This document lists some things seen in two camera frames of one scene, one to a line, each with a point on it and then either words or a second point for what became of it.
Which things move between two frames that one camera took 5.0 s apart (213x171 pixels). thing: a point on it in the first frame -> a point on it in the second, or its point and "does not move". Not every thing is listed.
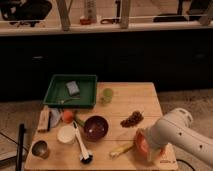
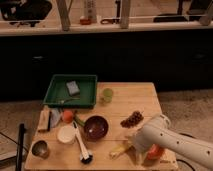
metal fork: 68,99 does not move
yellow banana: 120,150 does not move
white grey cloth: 55,117 does not move
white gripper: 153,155 -> 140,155
